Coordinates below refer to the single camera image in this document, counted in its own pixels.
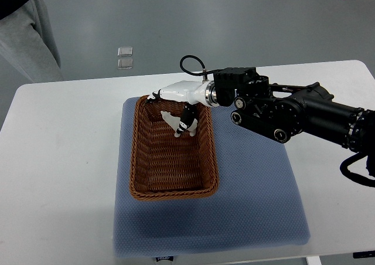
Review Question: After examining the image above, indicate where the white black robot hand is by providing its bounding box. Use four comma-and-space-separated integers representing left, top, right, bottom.
145, 81, 219, 133

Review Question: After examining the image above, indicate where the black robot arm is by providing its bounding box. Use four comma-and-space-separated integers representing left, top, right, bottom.
209, 67, 374, 187

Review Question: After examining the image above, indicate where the brown wicker basket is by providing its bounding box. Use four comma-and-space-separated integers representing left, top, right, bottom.
129, 96, 219, 201

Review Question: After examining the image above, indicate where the lower silver floor plate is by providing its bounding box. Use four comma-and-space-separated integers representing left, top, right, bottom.
117, 57, 133, 70

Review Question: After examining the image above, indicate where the silver floor plate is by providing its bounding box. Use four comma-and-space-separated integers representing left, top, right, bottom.
118, 46, 133, 57
117, 57, 133, 70

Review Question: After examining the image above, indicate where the upper silver floor plate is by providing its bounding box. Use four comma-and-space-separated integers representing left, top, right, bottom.
118, 46, 133, 57

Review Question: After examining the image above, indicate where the blue foam mat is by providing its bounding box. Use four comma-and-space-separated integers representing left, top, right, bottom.
113, 97, 310, 258

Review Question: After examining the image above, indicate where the person in grey trousers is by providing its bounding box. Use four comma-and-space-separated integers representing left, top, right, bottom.
1, 0, 64, 83

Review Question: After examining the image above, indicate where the dark label tag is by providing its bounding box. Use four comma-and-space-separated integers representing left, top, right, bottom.
155, 256, 174, 262

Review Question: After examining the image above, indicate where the black table control panel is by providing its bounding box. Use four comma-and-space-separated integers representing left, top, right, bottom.
353, 250, 375, 259

